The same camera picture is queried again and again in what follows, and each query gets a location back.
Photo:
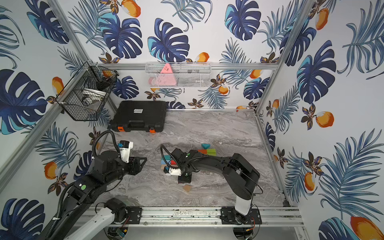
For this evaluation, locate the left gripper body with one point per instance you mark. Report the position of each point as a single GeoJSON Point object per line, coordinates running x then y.
{"type": "Point", "coordinates": [133, 165]}

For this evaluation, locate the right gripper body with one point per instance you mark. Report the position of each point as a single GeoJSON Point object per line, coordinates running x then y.
{"type": "Point", "coordinates": [185, 177]}

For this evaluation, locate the natural wood triangle block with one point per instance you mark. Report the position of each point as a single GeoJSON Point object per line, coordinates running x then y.
{"type": "Point", "coordinates": [187, 188]}

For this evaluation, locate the green block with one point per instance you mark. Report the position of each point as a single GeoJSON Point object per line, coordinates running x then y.
{"type": "Point", "coordinates": [211, 152]}

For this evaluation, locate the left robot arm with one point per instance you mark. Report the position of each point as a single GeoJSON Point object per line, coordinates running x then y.
{"type": "Point", "coordinates": [77, 197]}

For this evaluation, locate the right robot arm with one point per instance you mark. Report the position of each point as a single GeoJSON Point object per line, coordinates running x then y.
{"type": "Point", "coordinates": [239, 174]}

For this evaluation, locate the black tool case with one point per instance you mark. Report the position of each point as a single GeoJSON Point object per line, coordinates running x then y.
{"type": "Point", "coordinates": [148, 116]}

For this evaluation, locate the pink triangle sign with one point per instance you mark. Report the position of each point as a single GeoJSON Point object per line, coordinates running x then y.
{"type": "Point", "coordinates": [166, 77]}

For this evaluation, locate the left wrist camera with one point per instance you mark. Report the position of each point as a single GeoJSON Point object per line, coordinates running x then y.
{"type": "Point", "coordinates": [125, 150]}

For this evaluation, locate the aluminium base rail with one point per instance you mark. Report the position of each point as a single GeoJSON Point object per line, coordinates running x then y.
{"type": "Point", "coordinates": [213, 217]}

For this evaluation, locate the black wire basket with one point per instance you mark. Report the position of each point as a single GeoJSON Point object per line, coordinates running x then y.
{"type": "Point", "coordinates": [85, 96]}

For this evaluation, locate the white wire shelf basket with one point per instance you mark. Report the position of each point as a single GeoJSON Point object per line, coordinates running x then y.
{"type": "Point", "coordinates": [188, 75]}

